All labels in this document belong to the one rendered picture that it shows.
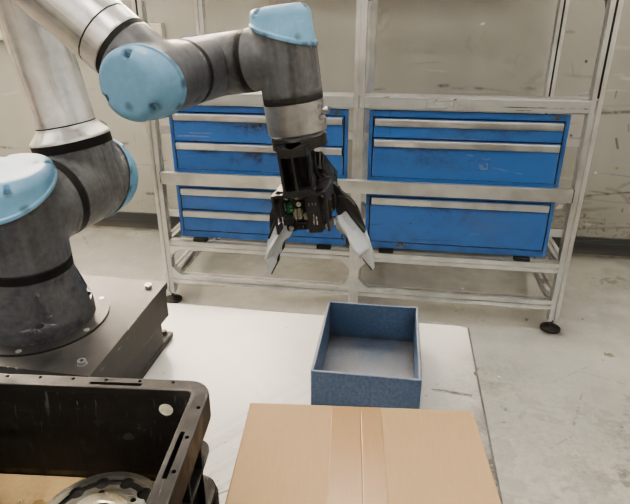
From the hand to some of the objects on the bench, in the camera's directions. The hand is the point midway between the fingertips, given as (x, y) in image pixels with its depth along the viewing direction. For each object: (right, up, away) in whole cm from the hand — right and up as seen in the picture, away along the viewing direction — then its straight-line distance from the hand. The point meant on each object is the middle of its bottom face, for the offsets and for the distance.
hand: (322, 270), depth 79 cm
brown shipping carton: (+3, -33, -32) cm, 47 cm away
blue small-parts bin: (+7, -16, +6) cm, 19 cm away
